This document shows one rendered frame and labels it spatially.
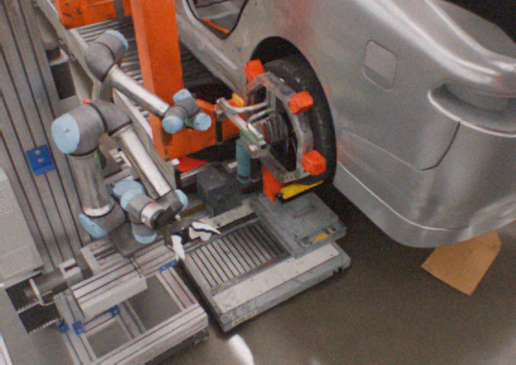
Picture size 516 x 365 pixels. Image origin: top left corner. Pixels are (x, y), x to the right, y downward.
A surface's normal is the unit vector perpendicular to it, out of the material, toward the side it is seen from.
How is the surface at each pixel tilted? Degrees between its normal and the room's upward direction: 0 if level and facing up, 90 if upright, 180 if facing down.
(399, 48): 81
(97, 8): 90
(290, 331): 0
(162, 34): 90
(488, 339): 0
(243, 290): 0
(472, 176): 89
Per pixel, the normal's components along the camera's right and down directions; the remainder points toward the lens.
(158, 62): 0.52, 0.56
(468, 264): 0.00, -0.76
